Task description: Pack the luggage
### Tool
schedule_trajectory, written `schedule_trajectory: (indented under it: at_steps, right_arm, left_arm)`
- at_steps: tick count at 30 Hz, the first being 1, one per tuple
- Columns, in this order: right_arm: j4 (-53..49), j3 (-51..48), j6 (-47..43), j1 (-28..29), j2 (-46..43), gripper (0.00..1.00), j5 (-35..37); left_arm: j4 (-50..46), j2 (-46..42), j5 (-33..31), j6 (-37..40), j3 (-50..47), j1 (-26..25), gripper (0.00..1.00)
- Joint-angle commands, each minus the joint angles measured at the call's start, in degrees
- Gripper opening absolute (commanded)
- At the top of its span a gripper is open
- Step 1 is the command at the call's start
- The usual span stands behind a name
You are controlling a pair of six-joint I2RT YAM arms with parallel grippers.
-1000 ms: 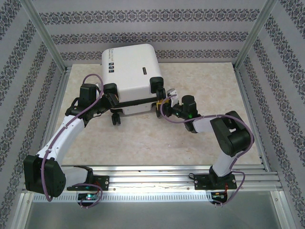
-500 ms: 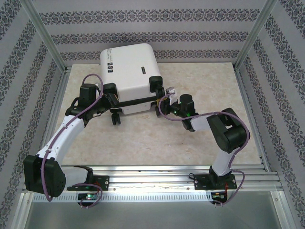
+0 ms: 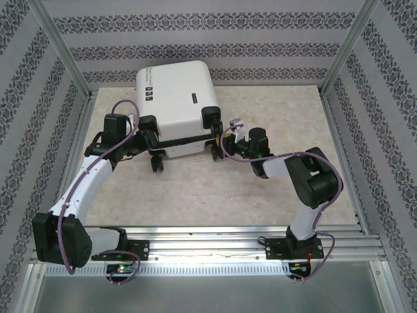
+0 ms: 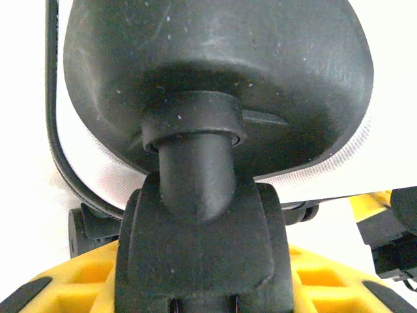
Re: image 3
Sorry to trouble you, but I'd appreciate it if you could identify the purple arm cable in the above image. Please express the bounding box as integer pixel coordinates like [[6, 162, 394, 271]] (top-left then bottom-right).
[[57, 100, 141, 286], [220, 123, 345, 284]]

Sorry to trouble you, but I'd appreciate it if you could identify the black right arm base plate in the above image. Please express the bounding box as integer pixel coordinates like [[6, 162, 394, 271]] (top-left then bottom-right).
[[265, 237, 324, 261]]

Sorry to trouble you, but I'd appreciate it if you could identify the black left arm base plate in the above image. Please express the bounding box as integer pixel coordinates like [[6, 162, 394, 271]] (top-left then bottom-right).
[[92, 239, 150, 261]]

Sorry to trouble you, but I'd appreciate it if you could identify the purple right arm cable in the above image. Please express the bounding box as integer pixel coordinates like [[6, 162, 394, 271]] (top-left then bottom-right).
[[220, 123, 345, 284]]

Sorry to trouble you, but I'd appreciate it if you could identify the small circuit board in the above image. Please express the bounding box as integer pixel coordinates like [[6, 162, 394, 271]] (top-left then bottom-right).
[[288, 261, 312, 273], [106, 263, 135, 275]]

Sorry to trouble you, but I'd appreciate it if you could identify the aluminium mounting rail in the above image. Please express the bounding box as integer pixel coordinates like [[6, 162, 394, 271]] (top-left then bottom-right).
[[31, 213, 387, 265]]

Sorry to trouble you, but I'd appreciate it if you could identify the slotted white cable duct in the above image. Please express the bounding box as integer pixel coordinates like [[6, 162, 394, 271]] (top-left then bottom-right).
[[44, 263, 291, 275]]

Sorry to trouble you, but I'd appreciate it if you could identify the aluminium side rail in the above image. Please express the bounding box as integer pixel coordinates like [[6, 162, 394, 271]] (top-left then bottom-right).
[[321, 89, 371, 234], [45, 93, 97, 235]]

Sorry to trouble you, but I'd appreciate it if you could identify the white hard-shell suitcase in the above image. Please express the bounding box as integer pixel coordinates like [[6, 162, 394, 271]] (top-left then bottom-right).
[[135, 60, 225, 173]]

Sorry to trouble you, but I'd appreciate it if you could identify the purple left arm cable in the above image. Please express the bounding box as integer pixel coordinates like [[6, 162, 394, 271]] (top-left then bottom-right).
[[57, 100, 141, 286]]

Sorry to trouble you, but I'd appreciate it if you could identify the aluminium corner post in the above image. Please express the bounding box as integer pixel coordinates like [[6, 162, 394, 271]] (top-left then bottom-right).
[[321, 0, 381, 96], [27, 0, 91, 97]]

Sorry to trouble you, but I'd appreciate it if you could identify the grey metal panel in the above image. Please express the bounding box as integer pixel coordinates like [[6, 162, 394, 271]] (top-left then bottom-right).
[[27, 262, 397, 313]]

